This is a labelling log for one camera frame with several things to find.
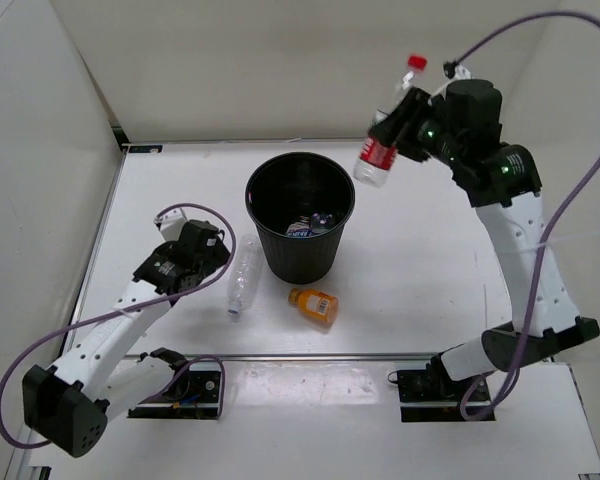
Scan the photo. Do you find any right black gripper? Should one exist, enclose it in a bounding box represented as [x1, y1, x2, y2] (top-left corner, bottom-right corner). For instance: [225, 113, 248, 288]
[365, 88, 459, 167]

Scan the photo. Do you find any tall clear crushed bottle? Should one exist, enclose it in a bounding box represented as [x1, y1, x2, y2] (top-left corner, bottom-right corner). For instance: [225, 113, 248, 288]
[227, 234, 264, 316]

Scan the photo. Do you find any red label clear bottle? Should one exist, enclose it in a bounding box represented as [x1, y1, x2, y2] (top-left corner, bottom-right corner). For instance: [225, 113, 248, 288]
[353, 54, 428, 187]

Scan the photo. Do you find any small clear black-cap bottle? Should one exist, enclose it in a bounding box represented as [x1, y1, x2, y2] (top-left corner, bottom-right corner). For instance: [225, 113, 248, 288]
[309, 212, 338, 235]

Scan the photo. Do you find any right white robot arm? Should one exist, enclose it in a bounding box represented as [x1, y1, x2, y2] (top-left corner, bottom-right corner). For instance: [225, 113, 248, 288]
[360, 79, 600, 400]

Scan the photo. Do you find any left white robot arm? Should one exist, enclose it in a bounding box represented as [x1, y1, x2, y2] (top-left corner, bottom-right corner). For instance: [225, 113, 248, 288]
[22, 220, 230, 458]

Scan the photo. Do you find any black plastic waste bin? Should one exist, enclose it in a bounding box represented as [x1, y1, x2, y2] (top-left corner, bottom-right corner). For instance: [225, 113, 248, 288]
[245, 152, 355, 284]

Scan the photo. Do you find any orange juice bottle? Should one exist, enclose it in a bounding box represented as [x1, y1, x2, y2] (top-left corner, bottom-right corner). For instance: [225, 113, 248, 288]
[288, 288, 339, 328]

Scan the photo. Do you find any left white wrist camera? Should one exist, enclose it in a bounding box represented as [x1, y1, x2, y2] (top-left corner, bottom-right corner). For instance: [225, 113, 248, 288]
[154, 208, 188, 242]

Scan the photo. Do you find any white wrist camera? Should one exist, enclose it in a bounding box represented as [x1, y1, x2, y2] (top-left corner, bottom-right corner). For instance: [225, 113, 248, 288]
[154, 208, 188, 242]
[428, 61, 472, 105]

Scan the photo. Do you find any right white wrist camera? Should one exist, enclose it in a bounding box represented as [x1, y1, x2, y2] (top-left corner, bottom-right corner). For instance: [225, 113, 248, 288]
[428, 61, 472, 105]

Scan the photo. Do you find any front aluminium rail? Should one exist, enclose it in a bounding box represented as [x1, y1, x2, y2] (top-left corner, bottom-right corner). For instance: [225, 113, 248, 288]
[122, 350, 524, 362]

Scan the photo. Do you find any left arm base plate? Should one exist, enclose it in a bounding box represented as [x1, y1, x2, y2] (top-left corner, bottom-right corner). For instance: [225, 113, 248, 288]
[127, 356, 225, 421]

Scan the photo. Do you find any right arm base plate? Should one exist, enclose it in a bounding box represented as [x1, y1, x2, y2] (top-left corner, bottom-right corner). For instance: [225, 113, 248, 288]
[387, 369, 473, 423]

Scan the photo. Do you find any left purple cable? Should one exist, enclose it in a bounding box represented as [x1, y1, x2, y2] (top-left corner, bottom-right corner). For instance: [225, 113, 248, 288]
[0, 202, 237, 450]

